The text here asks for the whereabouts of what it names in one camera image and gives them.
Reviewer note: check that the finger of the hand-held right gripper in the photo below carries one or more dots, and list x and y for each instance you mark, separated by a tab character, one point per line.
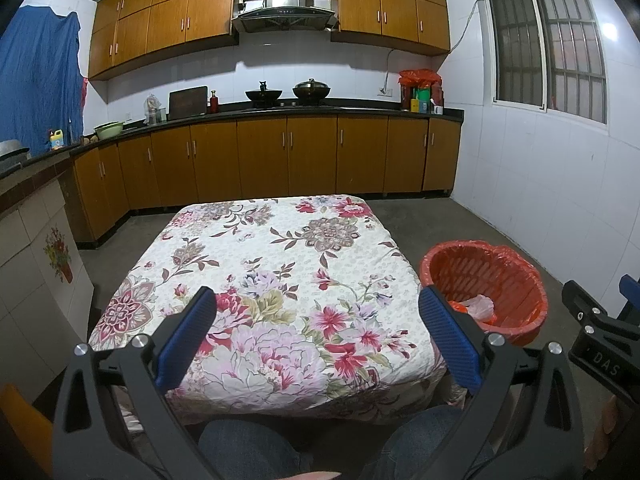
582	305
632	290

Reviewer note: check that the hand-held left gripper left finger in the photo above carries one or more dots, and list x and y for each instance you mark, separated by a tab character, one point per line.
182	337

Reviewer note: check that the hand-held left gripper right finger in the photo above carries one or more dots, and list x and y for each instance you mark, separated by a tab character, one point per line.
450	337

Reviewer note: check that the large clear plastic bag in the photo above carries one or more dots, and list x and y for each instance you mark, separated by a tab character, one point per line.
479	306

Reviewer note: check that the red plastic wastebasket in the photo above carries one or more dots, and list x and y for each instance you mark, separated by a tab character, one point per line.
520	332

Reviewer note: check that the person's right hand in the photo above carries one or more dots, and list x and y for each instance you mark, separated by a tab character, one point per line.
602	430

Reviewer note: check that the person's right leg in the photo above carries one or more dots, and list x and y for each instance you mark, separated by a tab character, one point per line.
415	445

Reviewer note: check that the person's leg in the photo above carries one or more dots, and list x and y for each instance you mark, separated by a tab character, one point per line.
415	445
250	452

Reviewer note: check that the floral tablecloth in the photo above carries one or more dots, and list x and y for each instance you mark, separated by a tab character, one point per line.
280	280

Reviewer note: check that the person's left leg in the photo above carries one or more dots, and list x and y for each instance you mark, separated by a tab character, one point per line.
250	452

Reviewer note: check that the white tiled counter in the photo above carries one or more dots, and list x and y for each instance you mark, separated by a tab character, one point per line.
30	240

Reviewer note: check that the green basin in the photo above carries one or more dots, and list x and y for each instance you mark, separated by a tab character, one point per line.
108	131

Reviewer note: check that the wooden base cabinets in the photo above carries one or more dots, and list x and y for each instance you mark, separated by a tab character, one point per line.
310	155

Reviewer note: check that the clear bagged jar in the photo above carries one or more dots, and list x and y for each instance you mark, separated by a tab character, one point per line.
153	112

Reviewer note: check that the yellow detergent bottle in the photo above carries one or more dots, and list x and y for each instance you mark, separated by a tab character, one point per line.
56	141

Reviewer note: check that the dark cutting board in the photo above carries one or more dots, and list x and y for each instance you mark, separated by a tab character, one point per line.
188	103

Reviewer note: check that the green box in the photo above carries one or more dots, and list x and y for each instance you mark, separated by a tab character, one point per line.
424	100

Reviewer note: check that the dark red condiment bottle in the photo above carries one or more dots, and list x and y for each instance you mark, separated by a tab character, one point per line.
438	95
405	98

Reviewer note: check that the metal basin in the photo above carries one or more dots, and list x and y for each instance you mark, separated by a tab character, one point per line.
12	155

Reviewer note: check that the black kitchen countertop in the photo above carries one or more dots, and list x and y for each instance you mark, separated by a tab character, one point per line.
350	109

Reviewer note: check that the black wok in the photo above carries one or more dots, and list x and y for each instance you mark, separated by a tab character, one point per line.
262	95

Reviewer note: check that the barred window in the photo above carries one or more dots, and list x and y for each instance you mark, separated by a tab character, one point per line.
545	50

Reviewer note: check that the red hanging cloth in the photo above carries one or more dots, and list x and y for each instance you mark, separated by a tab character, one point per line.
84	94

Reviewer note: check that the black lidded pot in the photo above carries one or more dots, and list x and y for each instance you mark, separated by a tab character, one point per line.
311	91

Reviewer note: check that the blue hanging cloth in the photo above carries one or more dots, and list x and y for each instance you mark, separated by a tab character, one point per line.
40	75

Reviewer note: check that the steel range hood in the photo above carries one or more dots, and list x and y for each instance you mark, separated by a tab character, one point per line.
285	7

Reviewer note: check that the wall power outlet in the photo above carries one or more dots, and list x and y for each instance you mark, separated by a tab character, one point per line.
385	92

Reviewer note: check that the wooden wall cabinets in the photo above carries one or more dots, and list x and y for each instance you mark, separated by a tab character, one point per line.
385	0

